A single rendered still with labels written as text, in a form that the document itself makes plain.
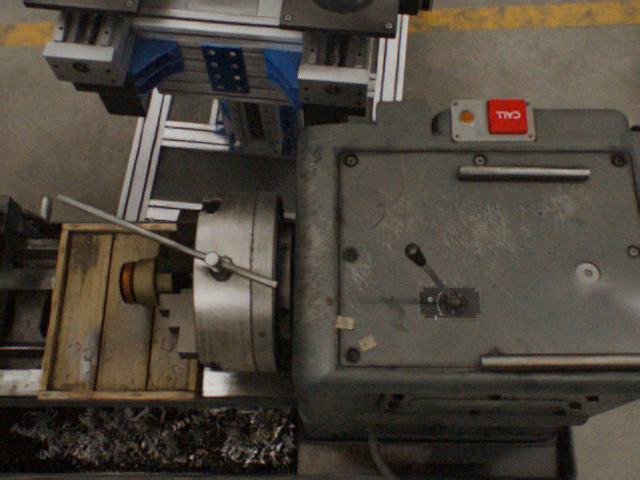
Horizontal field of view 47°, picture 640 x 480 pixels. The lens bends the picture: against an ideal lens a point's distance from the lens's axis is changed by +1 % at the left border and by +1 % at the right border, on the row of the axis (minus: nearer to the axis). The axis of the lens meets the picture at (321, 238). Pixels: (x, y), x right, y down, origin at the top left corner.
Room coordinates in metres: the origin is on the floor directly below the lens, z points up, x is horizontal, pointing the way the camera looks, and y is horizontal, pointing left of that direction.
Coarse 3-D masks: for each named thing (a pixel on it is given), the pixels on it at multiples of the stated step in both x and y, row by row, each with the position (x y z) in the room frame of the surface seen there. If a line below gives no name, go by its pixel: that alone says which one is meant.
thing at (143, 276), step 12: (132, 264) 0.42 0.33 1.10; (144, 264) 0.42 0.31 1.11; (156, 264) 0.42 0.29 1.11; (120, 276) 0.40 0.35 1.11; (132, 276) 0.40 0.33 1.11; (144, 276) 0.39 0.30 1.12; (156, 276) 0.39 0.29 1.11; (168, 276) 0.39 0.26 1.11; (180, 276) 0.41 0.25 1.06; (120, 288) 0.38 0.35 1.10; (132, 288) 0.38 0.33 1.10; (144, 288) 0.37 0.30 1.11; (156, 288) 0.37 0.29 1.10; (168, 288) 0.37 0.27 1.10; (180, 288) 0.39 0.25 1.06; (132, 300) 0.36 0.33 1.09; (144, 300) 0.36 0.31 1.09; (156, 300) 0.35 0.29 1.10
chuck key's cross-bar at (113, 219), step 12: (72, 204) 0.42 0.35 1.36; (84, 204) 0.43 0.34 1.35; (96, 216) 0.41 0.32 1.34; (108, 216) 0.41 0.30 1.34; (132, 228) 0.40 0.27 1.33; (144, 228) 0.40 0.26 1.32; (156, 240) 0.38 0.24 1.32; (168, 240) 0.38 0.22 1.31; (192, 252) 0.37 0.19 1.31; (228, 264) 0.35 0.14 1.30; (252, 276) 0.33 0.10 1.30; (276, 288) 0.31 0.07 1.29
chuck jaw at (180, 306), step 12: (168, 300) 0.35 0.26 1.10; (180, 300) 0.35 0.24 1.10; (168, 312) 0.33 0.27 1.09; (180, 312) 0.33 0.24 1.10; (192, 312) 0.33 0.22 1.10; (168, 324) 0.31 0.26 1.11; (180, 324) 0.31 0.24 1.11; (192, 324) 0.31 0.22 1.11; (180, 336) 0.29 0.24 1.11; (192, 336) 0.29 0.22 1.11; (180, 348) 0.27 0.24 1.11; (192, 348) 0.27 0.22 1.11
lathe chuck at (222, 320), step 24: (216, 192) 0.52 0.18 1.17; (240, 192) 0.52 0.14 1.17; (216, 216) 0.46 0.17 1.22; (240, 216) 0.45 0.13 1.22; (216, 240) 0.41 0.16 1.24; (240, 240) 0.41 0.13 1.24; (240, 264) 0.37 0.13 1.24; (192, 288) 0.34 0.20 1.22; (216, 288) 0.33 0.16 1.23; (240, 288) 0.33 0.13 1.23; (216, 312) 0.30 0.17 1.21; (240, 312) 0.30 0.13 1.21; (216, 336) 0.27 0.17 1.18; (240, 336) 0.27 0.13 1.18; (216, 360) 0.24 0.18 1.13; (240, 360) 0.24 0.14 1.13
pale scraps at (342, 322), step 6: (324, 300) 0.30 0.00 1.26; (330, 300) 0.30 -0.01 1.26; (336, 318) 0.27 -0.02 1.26; (342, 318) 0.27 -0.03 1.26; (348, 318) 0.27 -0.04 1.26; (336, 324) 0.26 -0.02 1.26; (342, 324) 0.26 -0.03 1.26; (348, 324) 0.26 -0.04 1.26; (372, 336) 0.24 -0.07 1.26; (360, 342) 0.23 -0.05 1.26; (366, 342) 0.23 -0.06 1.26; (372, 342) 0.23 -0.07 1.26; (366, 348) 0.23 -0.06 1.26
